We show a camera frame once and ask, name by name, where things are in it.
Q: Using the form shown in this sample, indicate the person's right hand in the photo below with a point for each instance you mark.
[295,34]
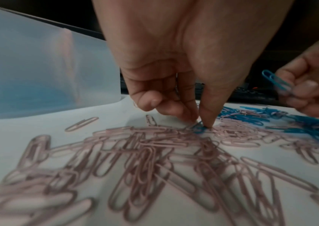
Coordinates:
[318,77]

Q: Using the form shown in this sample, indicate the person's left hand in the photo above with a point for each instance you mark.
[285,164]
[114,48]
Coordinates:
[190,44]

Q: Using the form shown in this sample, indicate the blue clip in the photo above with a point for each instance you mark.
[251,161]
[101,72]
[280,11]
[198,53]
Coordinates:
[197,129]

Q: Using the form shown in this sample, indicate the pile of blue pink paperclips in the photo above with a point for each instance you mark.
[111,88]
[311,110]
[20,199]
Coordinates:
[148,159]

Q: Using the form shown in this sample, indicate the heap of sorted blue paperclips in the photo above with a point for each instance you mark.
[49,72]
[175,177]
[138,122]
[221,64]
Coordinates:
[31,97]

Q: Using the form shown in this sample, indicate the translucent plastic divided container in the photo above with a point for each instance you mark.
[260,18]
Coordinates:
[22,55]

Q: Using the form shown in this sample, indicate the black keyboard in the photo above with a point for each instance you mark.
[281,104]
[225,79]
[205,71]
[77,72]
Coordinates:
[245,93]

